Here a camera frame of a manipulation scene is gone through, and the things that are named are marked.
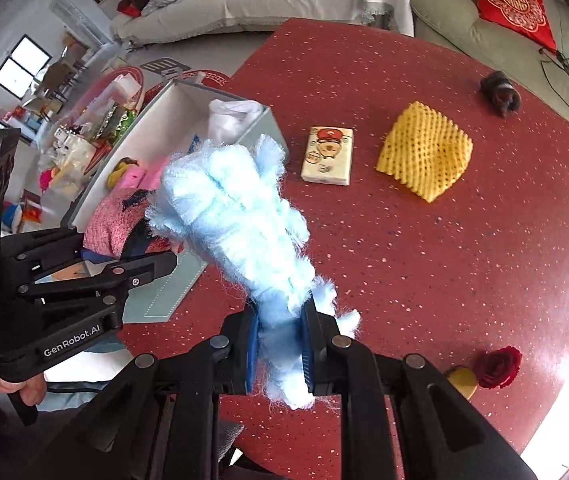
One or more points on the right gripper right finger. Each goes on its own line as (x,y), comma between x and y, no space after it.
(400,418)

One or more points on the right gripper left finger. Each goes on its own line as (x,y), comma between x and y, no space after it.
(158,418)

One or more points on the pink red knit sock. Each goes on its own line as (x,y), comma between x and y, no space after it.
(119,228)

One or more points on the pink knit sock bundle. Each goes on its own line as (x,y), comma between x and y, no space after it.
(119,170)

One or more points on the light blue fluffy cloth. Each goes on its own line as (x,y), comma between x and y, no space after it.
(263,251)

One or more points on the white plastic bag bundle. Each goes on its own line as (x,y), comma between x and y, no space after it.
(228,120)

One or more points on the red fabric rose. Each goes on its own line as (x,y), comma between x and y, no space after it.
(494,369)

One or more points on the teal white storage box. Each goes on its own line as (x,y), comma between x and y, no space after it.
(200,171)

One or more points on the yellow foam fruit net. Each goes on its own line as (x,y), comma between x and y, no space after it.
(425,151)

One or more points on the round red floor mat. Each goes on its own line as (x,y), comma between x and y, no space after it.
(207,78)

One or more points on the dark rolled sock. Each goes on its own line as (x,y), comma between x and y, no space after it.
(498,89)

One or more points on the green leather armchair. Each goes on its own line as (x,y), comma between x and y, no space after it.
(456,24)

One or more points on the red embroidered cushion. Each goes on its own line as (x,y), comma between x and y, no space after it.
(525,17)

